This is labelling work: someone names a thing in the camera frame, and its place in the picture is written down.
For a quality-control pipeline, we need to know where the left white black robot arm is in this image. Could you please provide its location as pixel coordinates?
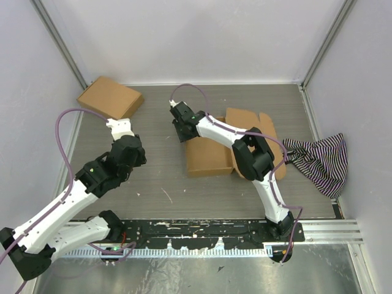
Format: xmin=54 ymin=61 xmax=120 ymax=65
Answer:
xmin=1 ymin=135 xmax=146 ymax=281

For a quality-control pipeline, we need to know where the purple striped cloth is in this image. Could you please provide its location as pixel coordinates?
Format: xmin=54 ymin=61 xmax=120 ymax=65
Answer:
xmin=282 ymin=133 xmax=349 ymax=199

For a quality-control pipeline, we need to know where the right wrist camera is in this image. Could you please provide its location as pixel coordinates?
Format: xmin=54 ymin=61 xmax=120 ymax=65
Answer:
xmin=170 ymin=101 xmax=195 ymax=123

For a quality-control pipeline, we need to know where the aluminium rail front beam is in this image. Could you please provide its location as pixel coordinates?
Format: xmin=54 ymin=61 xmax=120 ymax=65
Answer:
xmin=61 ymin=219 xmax=364 ymax=246

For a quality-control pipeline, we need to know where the folded closed cardboard box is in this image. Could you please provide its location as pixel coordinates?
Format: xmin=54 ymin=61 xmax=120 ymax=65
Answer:
xmin=77 ymin=76 xmax=144 ymax=119

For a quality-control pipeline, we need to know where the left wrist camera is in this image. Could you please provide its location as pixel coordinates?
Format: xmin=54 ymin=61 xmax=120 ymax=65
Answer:
xmin=106 ymin=118 xmax=135 ymax=141

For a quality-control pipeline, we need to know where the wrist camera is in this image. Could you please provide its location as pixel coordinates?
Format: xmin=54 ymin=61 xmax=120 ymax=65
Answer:
xmin=170 ymin=101 xmax=195 ymax=123
xmin=106 ymin=118 xmax=135 ymax=141

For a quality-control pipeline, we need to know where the cardboard box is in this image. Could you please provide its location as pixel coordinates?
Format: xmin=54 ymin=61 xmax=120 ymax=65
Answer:
xmin=77 ymin=76 xmax=144 ymax=119
xmin=185 ymin=108 xmax=277 ymax=178

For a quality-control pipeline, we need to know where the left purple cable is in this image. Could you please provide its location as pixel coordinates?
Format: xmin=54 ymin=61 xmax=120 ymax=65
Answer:
xmin=0 ymin=108 xmax=137 ymax=292

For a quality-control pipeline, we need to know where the aluminium frame post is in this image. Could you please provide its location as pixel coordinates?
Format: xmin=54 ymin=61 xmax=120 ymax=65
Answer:
xmin=301 ymin=0 xmax=356 ymax=91
xmin=30 ymin=0 xmax=88 ymax=89

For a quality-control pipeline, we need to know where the left aluminium frame post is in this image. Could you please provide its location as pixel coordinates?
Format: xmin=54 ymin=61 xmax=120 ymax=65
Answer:
xmin=30 ymin=0 xmax=88 ymax=89

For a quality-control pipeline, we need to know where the perforated cable duct strip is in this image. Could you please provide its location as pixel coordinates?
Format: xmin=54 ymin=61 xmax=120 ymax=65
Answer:
xmin=62 ymin=246 xmax=273 ymax=258

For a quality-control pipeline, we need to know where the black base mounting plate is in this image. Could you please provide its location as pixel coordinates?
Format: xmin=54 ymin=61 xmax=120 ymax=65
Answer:
xmin=87 ymin=219 xmax=306 ymax=251

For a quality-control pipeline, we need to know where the right aluminium frame post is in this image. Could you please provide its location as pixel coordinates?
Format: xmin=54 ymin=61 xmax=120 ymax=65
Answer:
xmin=301 ymin=0 xmax=356 ymax=91

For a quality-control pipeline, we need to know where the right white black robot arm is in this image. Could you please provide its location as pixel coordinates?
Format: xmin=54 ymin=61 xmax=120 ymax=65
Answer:
xmin=170 ymin=107 xmax=297 ymax=242

